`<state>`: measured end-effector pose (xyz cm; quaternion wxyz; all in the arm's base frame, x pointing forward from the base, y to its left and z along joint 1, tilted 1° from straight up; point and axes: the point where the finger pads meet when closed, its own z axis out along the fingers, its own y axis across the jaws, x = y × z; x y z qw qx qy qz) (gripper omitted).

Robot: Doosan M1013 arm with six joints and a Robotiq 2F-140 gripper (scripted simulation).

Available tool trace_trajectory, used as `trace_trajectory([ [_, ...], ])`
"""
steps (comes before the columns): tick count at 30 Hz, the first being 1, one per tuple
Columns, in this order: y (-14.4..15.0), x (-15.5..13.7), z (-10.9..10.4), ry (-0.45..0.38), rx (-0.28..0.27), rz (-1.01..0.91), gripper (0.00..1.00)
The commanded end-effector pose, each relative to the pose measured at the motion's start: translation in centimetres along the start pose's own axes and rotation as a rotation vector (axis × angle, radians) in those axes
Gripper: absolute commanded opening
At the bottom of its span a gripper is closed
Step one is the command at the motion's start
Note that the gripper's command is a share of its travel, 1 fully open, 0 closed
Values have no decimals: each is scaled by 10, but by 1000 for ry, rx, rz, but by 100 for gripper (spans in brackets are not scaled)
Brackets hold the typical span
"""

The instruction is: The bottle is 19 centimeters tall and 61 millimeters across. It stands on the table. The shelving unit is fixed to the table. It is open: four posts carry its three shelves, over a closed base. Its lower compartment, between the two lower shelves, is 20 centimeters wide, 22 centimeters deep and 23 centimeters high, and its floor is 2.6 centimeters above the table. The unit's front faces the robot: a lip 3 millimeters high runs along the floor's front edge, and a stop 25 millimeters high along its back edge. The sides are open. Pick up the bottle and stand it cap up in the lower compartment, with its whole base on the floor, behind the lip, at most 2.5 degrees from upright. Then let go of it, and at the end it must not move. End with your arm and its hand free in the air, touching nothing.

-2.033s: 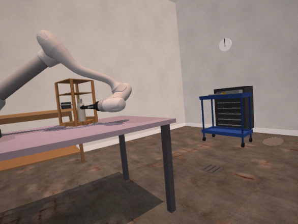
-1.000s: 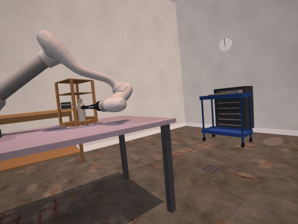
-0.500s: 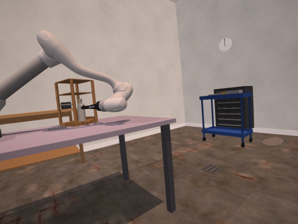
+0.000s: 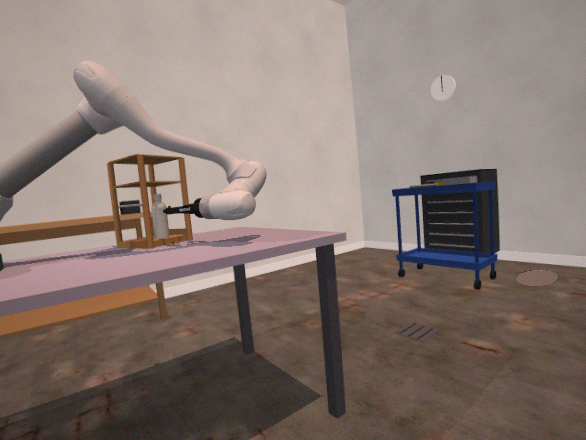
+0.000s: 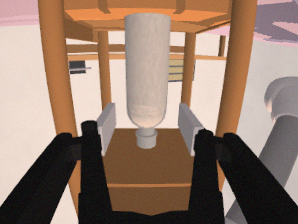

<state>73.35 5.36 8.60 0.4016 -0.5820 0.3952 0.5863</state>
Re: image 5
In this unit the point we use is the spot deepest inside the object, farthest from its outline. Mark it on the beige bottle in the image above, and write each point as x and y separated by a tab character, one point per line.
147	52

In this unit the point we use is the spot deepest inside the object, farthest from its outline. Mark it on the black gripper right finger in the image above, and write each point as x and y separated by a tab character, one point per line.
260	196

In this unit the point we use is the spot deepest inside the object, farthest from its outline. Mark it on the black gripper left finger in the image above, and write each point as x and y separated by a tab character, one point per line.
35	198

